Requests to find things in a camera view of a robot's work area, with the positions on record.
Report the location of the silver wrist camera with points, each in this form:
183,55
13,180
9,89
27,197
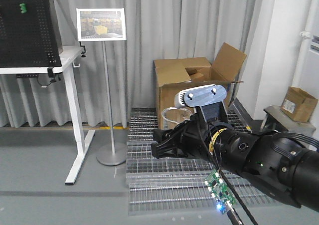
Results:
196,96

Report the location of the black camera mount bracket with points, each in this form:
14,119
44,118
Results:
216,109

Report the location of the grey curtain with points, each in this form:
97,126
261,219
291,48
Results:
156,29

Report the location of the clear glass beaker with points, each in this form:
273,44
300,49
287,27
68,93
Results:
172,116

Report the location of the green circuit board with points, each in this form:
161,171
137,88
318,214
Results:
220,192

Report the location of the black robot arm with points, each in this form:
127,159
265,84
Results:
282,165

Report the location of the black pegboard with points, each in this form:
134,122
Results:
27,40

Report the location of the grey low stand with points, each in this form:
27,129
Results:
276,119

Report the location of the framed photo sign stand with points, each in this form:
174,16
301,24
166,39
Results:
104,24

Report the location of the small cardboard box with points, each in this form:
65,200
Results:
298,104

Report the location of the green clip on pegboard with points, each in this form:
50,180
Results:
23,8

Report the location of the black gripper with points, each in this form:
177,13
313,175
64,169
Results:
188,141

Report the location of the large open cardboard box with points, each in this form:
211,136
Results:
174,75

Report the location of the white standing desk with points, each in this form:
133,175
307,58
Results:
83,141

